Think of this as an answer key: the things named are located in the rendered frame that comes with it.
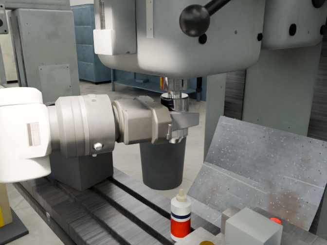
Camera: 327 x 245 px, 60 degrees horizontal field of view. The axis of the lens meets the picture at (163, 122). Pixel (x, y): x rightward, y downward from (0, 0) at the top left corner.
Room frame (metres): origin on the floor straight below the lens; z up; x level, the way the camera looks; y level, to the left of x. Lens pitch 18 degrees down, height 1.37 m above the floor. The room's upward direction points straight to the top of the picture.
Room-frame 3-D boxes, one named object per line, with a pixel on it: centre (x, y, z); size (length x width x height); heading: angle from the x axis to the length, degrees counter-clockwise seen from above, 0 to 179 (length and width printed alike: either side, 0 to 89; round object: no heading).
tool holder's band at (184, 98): (0.45, -0.02, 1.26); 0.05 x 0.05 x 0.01
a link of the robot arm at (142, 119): (0.42, 0.07, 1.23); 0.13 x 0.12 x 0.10; 23
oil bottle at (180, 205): (0.48, -0.03, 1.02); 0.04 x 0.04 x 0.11
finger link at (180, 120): (0.42, -0.03, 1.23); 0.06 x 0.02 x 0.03; 113
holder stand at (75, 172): (0.76, 0.27, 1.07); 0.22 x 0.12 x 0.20; 55
